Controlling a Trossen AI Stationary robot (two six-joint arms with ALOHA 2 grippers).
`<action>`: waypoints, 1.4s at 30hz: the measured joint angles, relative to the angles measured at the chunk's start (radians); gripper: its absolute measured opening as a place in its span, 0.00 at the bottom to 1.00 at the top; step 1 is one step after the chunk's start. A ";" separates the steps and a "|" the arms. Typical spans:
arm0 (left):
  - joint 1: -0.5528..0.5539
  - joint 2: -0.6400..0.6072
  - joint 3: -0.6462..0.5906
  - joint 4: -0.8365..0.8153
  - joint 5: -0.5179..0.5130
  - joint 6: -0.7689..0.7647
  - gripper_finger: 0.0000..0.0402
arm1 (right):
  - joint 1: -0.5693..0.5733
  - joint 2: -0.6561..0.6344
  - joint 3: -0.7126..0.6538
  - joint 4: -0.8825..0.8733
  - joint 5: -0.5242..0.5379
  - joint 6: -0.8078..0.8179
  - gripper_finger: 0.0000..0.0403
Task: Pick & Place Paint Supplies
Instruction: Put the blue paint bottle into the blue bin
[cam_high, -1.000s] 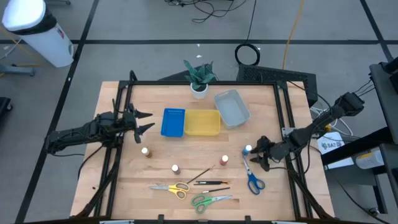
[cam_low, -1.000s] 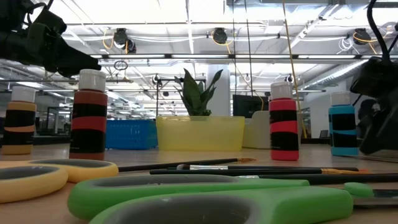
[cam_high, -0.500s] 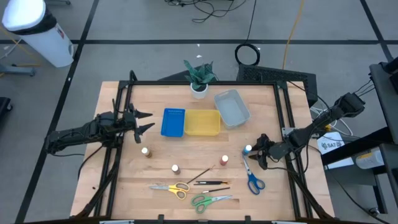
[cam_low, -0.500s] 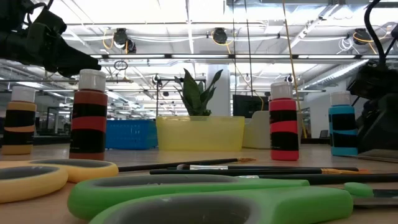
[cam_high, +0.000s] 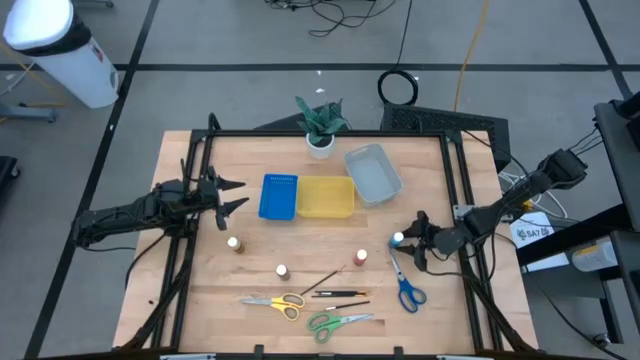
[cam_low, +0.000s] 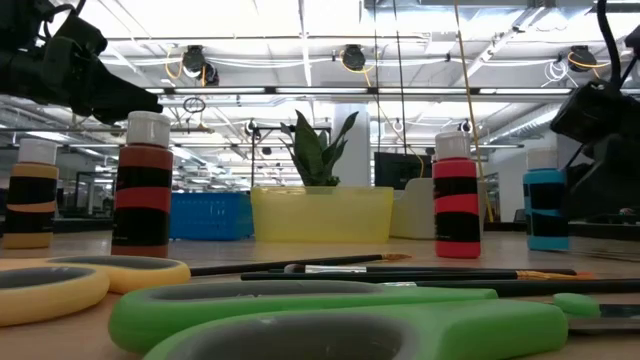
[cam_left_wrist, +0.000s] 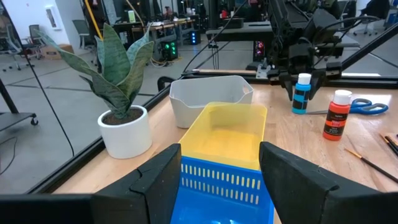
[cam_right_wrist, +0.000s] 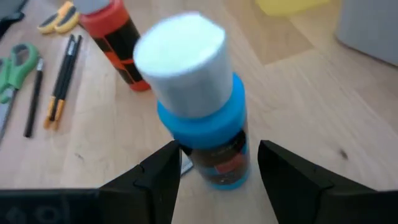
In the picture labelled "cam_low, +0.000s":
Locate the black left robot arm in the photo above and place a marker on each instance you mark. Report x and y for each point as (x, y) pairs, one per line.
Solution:
(12, 20)

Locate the green snake plant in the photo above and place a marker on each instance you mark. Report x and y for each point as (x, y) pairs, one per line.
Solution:
(315, 155)

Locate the yellow paint bottle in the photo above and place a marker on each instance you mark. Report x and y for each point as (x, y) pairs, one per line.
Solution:
(30, 195)

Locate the black monitor screen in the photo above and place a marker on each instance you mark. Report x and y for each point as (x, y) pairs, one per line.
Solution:
(400, 172)

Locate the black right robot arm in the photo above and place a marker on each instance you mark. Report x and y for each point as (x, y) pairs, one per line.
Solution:
(634, 40)

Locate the red paint bottle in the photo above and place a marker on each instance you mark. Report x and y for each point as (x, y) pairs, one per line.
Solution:
(456, 200)

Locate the thin black paintbrush orange bristles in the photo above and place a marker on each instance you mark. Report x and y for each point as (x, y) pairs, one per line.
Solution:
(280, 263)

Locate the blue paint bottle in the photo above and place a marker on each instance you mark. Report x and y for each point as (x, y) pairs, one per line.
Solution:
(545, 205)

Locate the blue plastic basket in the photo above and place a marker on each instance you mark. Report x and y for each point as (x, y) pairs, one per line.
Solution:
(210, 215)

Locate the grey plastic bin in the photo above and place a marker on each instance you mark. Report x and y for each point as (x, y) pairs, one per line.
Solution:
(412, 210)

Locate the brown paint bottle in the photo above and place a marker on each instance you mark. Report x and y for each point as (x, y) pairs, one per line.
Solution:
(142, 190)

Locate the black background workstation frame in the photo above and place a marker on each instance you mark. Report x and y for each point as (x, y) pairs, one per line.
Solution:
(90, 174)

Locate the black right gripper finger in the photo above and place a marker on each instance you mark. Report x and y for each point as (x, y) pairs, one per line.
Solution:
(610, 180)

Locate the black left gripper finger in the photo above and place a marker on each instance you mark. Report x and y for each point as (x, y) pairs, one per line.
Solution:
(115, 105)

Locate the yellow translucent plastic bin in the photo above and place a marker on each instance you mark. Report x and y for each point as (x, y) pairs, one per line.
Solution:
(322, 215)

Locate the small black ceiling reel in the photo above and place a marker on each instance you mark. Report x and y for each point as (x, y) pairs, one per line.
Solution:
(250, 127)
(465, 126)

